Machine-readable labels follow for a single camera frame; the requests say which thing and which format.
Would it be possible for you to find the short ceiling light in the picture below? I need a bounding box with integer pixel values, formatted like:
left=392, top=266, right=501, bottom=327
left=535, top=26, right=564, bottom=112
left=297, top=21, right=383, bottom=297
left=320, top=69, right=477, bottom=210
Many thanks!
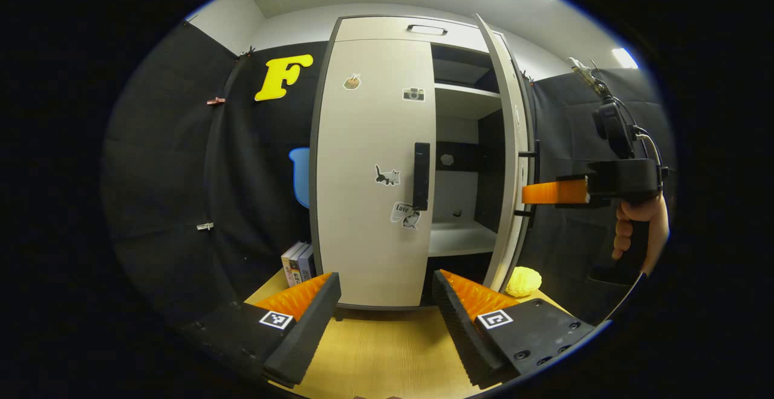
left=611, top=47, right=640, bottom=70

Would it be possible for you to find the white right gripper cable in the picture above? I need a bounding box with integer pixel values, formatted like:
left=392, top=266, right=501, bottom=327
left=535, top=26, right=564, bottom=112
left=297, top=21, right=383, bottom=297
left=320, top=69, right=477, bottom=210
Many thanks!
left=635, top=133, right=665, bottom=173

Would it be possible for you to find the black backdrop cloth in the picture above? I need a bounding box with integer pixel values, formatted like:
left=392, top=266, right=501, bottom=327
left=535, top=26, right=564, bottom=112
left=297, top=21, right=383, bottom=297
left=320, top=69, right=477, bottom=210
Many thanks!
left=100, top=21, right=330, bottom=327
left=523, top=66, right=675, bottom=321

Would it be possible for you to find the white cabinet shelf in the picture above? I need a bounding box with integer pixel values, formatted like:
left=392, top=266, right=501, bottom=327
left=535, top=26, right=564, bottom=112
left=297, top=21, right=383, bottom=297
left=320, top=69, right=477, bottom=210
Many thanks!
left=434, top=82, right=504, bottom=120
left=428, top=222, right=498, bottom=258

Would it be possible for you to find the white spine book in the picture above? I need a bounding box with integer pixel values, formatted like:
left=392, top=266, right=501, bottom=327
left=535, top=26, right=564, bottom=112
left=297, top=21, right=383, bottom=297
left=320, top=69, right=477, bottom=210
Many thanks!
left=281, top=241, right=303, bottom=288

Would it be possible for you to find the white cabinet door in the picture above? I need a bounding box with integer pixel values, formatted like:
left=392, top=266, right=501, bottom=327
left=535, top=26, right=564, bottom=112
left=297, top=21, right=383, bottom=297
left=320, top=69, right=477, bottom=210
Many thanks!
left=314, top=37, right=437, bottom=309
left=473, top=13, right=533, bottom=294

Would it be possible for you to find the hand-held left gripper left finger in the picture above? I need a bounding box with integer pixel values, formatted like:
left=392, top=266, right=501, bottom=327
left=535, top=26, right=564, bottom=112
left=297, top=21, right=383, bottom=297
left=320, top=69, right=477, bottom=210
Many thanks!
left=181, top=272, right=342, bottom=389

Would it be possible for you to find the yellow knobbly ball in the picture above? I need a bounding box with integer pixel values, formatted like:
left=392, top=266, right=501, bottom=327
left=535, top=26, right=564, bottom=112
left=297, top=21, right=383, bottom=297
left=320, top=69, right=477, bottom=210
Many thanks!
left=505, top=266, right=542, bottom=298

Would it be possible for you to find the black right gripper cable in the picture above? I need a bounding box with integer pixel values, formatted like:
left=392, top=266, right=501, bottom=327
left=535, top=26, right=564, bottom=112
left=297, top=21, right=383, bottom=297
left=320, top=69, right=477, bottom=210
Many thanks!
left=568, top=57, right=642, bottom=134

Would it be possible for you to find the black door handle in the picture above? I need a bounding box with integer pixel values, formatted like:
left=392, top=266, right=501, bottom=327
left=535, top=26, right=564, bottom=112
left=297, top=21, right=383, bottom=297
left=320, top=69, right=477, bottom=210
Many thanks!
left=514, top=140, right=541, bottom=218
left=413, top=142, right=431, bottom=211

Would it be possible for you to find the dark blue spine book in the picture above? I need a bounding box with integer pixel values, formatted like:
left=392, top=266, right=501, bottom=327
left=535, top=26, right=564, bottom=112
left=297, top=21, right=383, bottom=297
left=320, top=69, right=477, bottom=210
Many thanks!
left=299, top=246, right=317, bottom=282

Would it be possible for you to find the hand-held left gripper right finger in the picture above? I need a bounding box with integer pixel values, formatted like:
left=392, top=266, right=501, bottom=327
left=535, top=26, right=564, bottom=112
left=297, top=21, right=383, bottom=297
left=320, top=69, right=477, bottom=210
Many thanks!
left=431, top=269, right=599, bottom=389

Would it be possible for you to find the grey spine book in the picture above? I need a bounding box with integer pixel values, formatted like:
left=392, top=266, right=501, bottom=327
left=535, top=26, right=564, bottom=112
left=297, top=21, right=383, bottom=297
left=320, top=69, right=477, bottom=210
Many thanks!
left=290, top=244, right=310, bottom=285

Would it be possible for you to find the white double-door shoe cabinet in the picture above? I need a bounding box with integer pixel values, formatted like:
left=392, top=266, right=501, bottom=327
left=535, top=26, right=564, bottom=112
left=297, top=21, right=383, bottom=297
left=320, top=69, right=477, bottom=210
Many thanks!
left=310, top=14, right=537, bottom=312

